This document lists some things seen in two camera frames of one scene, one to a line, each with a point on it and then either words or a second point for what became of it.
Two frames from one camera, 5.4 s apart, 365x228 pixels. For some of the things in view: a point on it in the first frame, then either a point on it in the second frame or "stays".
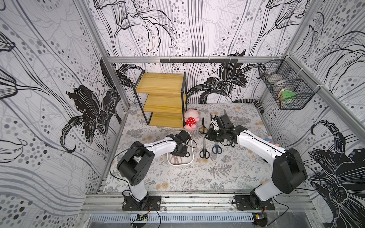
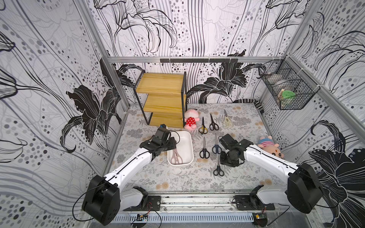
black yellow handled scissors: [203, 129] stays
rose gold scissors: [176, 160] stays
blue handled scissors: [216, 149] stays
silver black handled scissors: [204, 153] stays
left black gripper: [183, 154] -> [172, 145]
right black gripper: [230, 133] -> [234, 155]
